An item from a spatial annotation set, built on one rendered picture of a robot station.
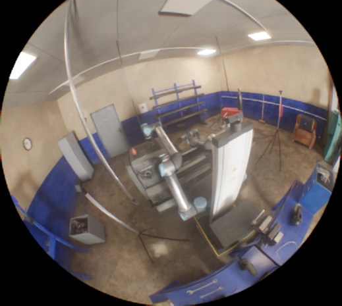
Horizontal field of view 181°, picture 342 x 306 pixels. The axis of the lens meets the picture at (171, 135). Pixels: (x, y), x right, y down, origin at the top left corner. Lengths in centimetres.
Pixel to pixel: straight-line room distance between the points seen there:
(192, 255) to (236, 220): 104
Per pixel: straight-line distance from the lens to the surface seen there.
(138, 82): 453
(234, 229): 130
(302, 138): 467
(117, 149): 489
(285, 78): 510
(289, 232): 154
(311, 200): 166
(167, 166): 97
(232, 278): 129
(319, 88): 511
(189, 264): 210
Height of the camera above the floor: 208
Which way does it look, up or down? 25 degrees down
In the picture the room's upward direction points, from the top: 15 degrees counter-clockwise
